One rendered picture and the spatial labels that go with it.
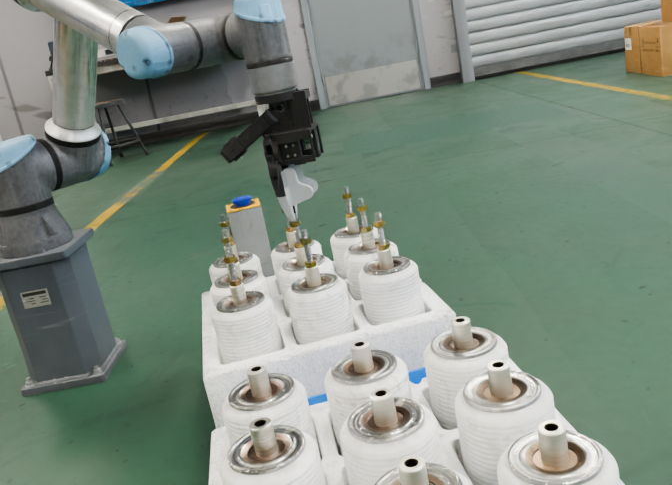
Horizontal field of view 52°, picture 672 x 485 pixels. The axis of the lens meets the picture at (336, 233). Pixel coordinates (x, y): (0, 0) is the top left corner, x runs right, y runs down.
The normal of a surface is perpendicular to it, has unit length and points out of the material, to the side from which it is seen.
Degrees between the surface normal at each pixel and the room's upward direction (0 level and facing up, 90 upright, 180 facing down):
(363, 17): 90
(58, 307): 90
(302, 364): 90
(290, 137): 90
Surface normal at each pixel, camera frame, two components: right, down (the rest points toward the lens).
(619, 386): -0.18, -0.94
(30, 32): 0.02, 0.27
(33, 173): 0.77, 0.03
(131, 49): -0.61, 0.33
